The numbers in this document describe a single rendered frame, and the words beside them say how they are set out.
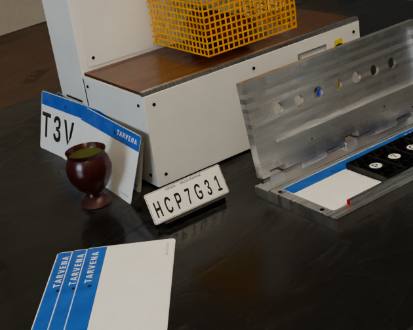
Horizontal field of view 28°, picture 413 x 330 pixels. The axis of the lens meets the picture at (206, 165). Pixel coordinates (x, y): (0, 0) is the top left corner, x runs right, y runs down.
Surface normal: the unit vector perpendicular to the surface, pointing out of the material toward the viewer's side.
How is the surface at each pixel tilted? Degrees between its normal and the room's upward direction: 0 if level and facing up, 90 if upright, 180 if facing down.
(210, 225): 0
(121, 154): 69
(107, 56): 90
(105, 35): 90
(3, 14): 90
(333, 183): 0
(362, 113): 81
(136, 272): 0
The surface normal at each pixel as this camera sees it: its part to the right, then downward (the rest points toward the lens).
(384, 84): 0.55, 0.11
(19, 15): 0.69, 0.20
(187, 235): -0.14, -0.90
